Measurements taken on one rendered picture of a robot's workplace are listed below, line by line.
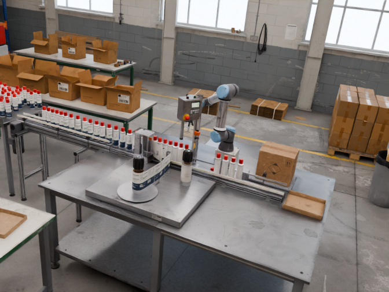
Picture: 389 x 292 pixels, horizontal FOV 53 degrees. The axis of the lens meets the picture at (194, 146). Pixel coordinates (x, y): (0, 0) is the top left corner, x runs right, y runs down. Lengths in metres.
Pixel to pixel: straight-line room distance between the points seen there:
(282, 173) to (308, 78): 5.28
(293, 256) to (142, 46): 7.54
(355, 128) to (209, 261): 3.72
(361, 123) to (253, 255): 4.14
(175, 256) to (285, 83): 5.87
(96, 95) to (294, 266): 3.44
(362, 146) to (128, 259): 4.28
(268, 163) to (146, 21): 6.58
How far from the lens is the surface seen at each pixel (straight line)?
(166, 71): 9.30
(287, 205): 3.12
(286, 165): 3.34
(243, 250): 2.63
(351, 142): 6.49
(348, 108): 6.31
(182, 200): 2.94
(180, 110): 3.28
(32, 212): 3.00
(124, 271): 3.30
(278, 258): 2.63
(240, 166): 3.20
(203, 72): 9.01
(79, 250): 3.53
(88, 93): 5.21
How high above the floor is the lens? 2.44
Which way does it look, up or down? 24 degrees down
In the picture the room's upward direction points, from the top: 6 degrees clockwise
